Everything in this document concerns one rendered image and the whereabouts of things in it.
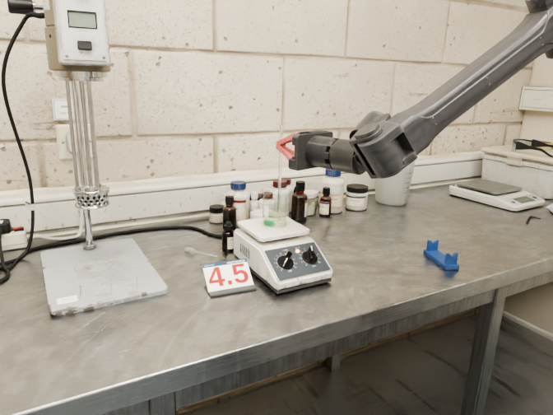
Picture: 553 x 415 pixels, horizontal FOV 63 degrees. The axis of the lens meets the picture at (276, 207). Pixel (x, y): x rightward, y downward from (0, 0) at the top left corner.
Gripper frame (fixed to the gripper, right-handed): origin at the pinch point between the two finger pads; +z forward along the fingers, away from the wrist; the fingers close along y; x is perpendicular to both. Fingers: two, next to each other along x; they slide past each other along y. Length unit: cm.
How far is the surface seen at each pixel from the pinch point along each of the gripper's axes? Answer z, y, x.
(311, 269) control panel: -11.5, 2.3, 22.7
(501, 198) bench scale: -15, -87, 23
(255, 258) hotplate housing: -1.8, 8.1, 21.9
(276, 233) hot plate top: -3.0, 3.4, 17.2
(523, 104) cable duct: 2, -149, -4
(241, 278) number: -2.5, 12.3, 24.6
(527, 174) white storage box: -15, -112, 18
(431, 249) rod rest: -19.7, -31.3, 24.6
